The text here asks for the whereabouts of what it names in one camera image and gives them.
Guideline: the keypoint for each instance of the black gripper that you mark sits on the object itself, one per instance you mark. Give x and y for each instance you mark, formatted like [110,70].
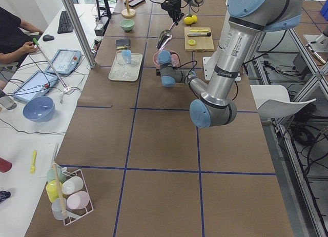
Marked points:
[174,6]

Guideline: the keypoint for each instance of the metal ice scoop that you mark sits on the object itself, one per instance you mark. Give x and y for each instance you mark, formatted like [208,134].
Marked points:
[164,37]

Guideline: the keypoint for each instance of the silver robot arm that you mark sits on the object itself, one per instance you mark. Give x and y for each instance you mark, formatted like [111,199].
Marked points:
[194,3]
[243,20]

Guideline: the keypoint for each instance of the pink bowl with ice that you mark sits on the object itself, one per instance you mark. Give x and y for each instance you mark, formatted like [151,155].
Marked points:
[174,59]

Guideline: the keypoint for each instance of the light blue plastic cup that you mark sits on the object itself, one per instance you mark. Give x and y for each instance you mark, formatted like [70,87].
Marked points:
[127,56]

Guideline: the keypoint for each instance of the white cup in rack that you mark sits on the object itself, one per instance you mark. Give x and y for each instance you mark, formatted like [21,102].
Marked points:
[72,185]

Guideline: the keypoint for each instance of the pink cup in rack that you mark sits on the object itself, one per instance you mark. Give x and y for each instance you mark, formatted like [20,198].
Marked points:
[78,200]

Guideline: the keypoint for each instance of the yellow cup in rack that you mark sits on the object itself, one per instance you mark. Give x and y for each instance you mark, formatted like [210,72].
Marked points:
[51,190]

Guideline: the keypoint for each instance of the yellow lemon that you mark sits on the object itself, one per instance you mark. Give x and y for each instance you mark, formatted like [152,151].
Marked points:
[189,20]

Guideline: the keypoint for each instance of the wooden cutting board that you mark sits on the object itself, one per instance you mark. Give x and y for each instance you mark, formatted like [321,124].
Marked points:
[203,43]

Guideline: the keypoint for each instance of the yellow plastic knife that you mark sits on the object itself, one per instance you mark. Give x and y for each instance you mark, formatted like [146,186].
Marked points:
[199,30]

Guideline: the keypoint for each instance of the metal tube tool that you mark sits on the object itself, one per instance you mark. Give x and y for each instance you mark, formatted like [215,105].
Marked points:
[199,34]

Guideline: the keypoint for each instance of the dark tray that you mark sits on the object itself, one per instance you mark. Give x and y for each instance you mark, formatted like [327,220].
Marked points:
[135,3]

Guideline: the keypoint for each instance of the wooden stand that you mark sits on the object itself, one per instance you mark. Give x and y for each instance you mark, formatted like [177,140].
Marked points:
[128,12]

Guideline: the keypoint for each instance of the green ceramic bowl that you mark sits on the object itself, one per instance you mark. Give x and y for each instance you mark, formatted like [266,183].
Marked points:
[127,24]

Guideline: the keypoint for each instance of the folded grey cloth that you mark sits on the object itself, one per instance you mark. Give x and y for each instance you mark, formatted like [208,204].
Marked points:
[123,43]

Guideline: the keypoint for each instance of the clear wine glass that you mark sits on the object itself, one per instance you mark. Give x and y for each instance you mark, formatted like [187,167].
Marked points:
[122,64]

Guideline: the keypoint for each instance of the cream serving tray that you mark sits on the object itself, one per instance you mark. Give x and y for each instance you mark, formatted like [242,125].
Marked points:
[133,69]

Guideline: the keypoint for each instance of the black keyboard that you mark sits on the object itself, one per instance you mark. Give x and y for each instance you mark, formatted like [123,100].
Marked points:
[64,25]

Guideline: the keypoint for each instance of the teach pendant tablet far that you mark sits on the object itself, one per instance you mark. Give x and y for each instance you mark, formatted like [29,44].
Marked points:
[65,61]

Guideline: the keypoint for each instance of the teach pendant tablet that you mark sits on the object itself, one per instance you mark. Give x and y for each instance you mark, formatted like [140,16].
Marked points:
[65,61]
[36,85]

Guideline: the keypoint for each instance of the white chair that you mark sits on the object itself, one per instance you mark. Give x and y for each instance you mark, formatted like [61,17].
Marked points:
[273,101]

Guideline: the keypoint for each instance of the black computer mouse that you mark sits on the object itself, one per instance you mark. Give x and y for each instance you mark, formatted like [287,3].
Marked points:
[47,38]

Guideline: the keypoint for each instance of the teach pendant tablet near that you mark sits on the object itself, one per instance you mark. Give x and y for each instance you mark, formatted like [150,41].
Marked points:
[36,85]

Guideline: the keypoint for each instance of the seated person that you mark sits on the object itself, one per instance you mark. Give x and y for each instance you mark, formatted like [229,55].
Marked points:
[15,44]

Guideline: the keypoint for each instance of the large blue bowl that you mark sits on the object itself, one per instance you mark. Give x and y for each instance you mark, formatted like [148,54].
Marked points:
[39,109]

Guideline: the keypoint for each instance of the yellow plastic spoon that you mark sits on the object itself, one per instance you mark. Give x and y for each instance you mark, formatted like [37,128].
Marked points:
[32,167]

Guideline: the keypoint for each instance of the red object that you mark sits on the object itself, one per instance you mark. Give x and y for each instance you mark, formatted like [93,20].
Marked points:
[5,165]

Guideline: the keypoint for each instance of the aluminium frame post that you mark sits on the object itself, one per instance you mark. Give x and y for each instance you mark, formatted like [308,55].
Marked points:
[69,6]

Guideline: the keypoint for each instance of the white wire cup rack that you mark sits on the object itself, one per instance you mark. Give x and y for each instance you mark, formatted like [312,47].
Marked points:
[59,207]

